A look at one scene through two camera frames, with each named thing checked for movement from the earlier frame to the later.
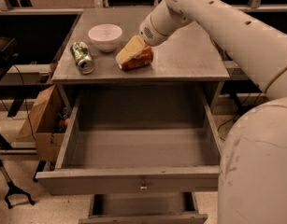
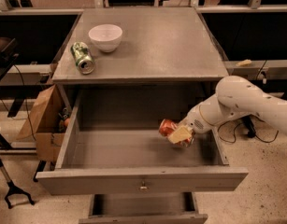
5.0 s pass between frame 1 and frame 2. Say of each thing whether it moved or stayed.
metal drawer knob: stayed
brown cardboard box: stayed
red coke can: moved
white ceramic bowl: stayed
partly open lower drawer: stayed
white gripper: moved
